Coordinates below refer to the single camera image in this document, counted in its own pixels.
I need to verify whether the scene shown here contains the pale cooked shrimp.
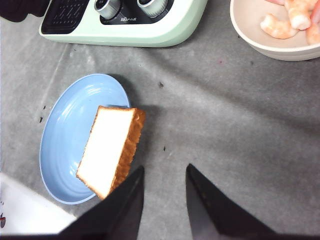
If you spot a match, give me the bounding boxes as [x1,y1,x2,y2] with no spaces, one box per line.
[264,0,316,31]

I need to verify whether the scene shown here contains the mint green breakfast maker base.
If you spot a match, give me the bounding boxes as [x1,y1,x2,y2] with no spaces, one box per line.
[39,0,207,48]

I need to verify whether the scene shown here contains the orange cooked shrimp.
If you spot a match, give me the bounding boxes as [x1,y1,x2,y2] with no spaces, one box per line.
[305,0,320,45]

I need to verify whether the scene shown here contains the silver right control knob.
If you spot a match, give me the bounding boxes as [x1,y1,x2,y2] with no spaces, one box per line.
[136,0,168,18]

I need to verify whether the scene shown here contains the blue round plate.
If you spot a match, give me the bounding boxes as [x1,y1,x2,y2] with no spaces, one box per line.
[39,73,131,205]

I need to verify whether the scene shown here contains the silver control knob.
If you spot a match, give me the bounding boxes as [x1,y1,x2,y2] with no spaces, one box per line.
[136,0,168,18]
[94,0,121,20]

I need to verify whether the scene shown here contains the silver left control knob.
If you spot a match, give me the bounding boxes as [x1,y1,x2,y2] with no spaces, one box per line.
[94,0,121,20]

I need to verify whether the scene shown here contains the pink cooked shrimp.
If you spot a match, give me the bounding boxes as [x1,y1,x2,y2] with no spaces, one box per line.
[260,13,299,40]

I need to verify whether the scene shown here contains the beige ribbed bowl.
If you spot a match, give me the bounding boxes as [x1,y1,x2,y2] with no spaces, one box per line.
[229,0,320,61]

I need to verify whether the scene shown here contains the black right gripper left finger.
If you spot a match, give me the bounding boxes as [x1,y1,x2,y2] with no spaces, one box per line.
[61,166,145,240]

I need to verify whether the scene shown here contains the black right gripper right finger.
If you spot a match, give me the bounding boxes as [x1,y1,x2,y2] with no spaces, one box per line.
[185,163,276,240]

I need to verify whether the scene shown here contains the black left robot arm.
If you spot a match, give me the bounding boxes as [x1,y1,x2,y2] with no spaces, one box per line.
[0,0,50,23]

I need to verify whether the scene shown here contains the white box at table edge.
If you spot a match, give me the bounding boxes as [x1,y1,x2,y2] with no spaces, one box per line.
[0,173,76,235]

